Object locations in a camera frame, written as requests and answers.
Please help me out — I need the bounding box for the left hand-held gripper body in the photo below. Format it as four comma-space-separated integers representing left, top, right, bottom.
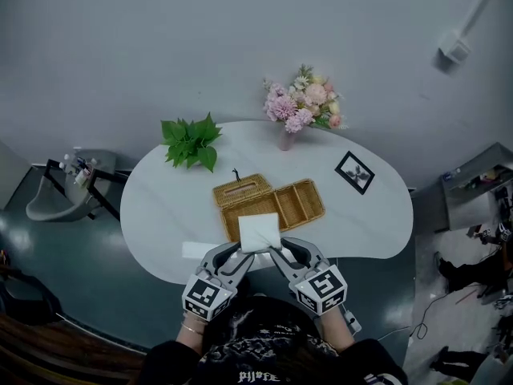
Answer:
182, 269, 238, 323

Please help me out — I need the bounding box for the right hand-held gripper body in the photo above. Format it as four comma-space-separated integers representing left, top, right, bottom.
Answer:
289, 261, 349, 318

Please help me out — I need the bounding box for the white napkin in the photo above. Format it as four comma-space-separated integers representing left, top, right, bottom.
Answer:
236, 212, 281, 253

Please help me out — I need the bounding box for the person's left forearm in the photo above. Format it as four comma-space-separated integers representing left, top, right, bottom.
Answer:
175, 313, 209, 352

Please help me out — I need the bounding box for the person's right forearm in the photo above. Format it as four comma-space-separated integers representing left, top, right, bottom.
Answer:
318, 305, 356, 352

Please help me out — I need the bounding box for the flat white paper sheet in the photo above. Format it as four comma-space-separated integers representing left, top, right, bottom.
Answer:
182, 241, 220, 259

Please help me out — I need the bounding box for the white power strip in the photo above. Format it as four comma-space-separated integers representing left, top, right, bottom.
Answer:
342, 310, 362, 334

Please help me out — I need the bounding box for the person's black printed top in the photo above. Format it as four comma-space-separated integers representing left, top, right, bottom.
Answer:
139, 294, 408, 385

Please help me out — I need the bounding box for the wicker basket with lid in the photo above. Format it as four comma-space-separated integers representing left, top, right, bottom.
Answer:
212, 172, 326, 243

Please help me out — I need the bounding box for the white kidney-shaped table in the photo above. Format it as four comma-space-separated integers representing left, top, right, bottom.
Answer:
119, 120, 414, 286

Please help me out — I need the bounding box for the green leafy potted plant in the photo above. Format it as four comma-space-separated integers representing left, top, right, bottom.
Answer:
160, 111, 224, 174

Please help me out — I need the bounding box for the pink flower bouquet in vase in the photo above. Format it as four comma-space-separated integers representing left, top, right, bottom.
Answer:
262, 63, 349, 152

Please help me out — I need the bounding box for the cluster of small bottles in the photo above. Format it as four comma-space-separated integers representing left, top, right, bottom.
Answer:
58, 153, 97, 187

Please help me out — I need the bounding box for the grey shelf cabinet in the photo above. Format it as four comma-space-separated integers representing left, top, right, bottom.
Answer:
440, 142, 513, 232

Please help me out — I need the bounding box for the brown wooden bench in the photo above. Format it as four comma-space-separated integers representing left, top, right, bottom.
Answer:
0, 313, 147, 385

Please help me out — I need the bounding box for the thin wrist bracelet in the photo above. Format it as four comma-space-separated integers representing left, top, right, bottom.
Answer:
180, 321, 208, 336

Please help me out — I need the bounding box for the black picture frame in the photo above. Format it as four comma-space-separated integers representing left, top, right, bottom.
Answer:
334, 150, 376, 196

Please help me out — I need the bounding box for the grey chair with black frame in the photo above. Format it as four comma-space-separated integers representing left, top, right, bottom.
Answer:
26, 148, 133, 223

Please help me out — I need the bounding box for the grey wall junction box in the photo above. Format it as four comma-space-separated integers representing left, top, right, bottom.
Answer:
436, 30, 472, 71

